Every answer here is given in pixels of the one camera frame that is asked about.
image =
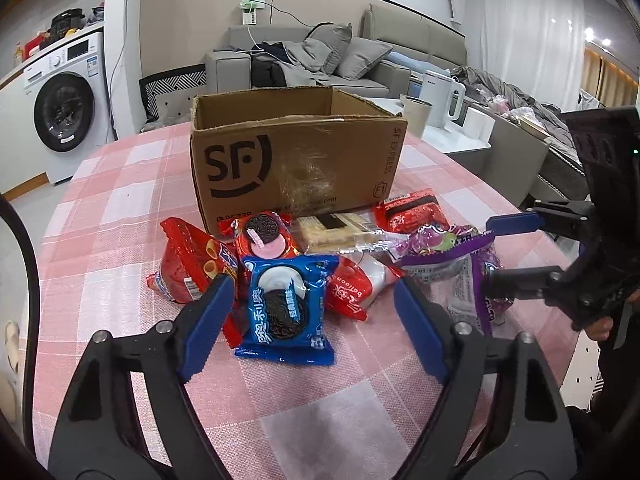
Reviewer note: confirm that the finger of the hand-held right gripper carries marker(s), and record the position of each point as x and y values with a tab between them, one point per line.
515	223
520	280

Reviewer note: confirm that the grey sofa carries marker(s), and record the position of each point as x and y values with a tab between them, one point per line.
230	65

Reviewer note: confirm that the person's right hand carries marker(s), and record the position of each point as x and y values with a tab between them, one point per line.
598	329

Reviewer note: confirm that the white washing machine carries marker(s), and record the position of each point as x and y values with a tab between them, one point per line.
65	110

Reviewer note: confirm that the white coffee table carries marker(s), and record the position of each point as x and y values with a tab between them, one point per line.
450	140

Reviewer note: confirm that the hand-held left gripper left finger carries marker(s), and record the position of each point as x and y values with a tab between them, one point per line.
210	320

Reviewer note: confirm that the grey sofa pillow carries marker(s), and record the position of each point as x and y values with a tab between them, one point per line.
327	45
362	57

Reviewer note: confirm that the wall socket with green charger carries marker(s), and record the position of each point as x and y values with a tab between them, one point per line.
251	9

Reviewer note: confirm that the yellow bottle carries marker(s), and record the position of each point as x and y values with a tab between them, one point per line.
18	55

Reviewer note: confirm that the grey jacket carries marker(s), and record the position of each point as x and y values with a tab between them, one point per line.
305	62

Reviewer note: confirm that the red egg roll snack bag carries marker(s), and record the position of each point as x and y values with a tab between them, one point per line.
185	260

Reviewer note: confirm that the beige cup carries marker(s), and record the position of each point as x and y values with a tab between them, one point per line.
415	117

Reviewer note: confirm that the brown cardboard box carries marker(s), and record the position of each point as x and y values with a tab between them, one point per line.
240	160

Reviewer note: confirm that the beige slipper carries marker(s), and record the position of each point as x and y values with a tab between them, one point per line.
11	347

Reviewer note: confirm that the white electric kettle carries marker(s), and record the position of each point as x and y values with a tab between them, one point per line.
440	100

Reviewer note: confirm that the black white patterned cushion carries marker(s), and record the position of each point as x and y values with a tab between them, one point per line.
172	82

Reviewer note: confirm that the dark clothes pile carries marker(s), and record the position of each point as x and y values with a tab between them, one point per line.
267	70

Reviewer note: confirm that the red and white snack packet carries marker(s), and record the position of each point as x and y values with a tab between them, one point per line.
350	285

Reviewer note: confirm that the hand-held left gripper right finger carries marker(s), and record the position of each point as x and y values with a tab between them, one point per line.
420	325

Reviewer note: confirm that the red pink-cream cookie packet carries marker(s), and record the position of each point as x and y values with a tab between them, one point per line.
265	240

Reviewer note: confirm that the clear wafer biscuit packet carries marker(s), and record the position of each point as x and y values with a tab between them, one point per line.
330	232

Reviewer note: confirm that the blue sandwich cookie packet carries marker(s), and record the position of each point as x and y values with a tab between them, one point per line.
285	305

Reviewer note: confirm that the white paper roll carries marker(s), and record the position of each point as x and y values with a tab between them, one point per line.
477	125

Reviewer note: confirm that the light blue blanket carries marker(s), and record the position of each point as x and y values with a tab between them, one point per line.
415	65

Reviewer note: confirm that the pink plaid tablecloth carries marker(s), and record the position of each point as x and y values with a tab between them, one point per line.
125	210

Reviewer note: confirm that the grey couch with clothes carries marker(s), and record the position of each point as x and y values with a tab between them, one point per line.
520	145

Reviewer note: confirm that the red dark-label snack packet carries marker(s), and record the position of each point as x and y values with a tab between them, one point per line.
410	215

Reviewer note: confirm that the red box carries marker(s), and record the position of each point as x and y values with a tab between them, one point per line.
35	45

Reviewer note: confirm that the yellow curtain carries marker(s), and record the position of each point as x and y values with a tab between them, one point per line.
607	77

